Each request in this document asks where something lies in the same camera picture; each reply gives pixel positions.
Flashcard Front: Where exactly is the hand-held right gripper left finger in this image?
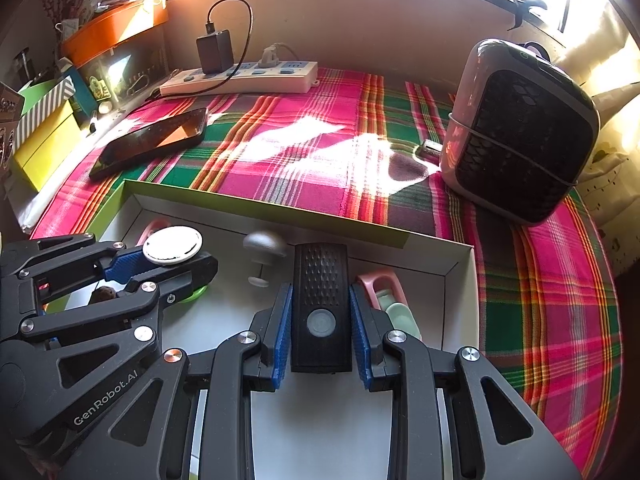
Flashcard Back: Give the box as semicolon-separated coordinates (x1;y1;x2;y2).
62;282;293;480

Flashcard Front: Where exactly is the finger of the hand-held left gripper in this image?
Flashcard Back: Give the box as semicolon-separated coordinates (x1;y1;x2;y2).
0;233;146;321
20;252;219;401

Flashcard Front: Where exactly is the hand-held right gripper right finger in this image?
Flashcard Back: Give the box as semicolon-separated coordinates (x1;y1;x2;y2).
348;282;583;480

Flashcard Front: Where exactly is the green white spool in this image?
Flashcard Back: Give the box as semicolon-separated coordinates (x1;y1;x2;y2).
142;226;211;306

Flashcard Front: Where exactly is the green white cardboard box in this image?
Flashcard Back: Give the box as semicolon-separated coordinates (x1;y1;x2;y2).
37;178;475;480

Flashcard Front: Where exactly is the salmon pink case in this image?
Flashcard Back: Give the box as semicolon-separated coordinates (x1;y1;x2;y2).
135;219;168;248

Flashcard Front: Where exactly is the pink mint clip holder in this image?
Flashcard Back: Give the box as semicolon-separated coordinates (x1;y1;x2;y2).
356;270;423;343

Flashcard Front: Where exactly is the black rectangular light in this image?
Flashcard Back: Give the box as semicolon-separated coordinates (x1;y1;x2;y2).
291;242;352;373

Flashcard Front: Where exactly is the grey mushroom knob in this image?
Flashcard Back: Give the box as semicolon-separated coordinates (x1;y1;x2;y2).
242;230;287;288

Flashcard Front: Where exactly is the black smartphone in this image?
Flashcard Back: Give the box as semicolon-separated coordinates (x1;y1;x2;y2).
89;107;209;182

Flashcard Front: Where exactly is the yellow box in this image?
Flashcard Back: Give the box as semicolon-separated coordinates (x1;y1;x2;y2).
12;102;83;193

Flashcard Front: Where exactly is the striped box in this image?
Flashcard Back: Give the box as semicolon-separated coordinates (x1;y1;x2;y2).
12;77;76;151

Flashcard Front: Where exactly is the green framed ornament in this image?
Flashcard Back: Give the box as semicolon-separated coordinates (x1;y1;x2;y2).
90;76;115;101

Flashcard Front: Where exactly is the white power strip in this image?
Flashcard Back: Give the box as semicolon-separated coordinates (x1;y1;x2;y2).
159;58;319;97

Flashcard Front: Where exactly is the green tissue box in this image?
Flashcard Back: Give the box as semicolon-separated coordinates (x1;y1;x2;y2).
17;80;56;121

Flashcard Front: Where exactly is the black charger adapter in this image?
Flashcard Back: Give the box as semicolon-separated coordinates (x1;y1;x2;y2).
195;29;236;75

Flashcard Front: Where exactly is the white plug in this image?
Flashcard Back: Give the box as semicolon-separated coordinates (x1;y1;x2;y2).
260;42;288;68

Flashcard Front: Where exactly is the orange tray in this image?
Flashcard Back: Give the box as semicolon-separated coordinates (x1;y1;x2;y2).
60;0;171;68

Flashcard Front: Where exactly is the grey desk heater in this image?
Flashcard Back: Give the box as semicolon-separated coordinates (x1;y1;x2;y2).
440;37;601;226

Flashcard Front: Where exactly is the cream heart print curtain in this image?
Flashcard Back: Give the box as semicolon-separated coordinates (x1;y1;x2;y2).
550;10;640;281

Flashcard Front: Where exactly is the black window hook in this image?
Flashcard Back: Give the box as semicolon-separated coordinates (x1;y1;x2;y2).
507;0;548;31

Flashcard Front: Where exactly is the black charger cable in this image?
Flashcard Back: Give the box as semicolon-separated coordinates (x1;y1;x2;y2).
202;0;253;68

